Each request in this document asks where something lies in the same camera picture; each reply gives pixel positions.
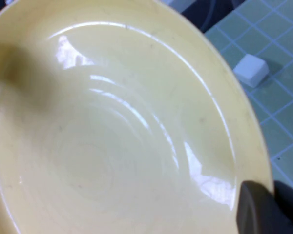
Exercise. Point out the green checkered tablecloth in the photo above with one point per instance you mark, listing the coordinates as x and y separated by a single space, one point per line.
283 109

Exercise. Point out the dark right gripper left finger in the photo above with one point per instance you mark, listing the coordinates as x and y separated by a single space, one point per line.
256 209

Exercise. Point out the yellow plate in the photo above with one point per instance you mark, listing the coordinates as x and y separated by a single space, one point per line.
112 146

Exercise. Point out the white cube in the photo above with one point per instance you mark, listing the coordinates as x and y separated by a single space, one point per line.
250 70

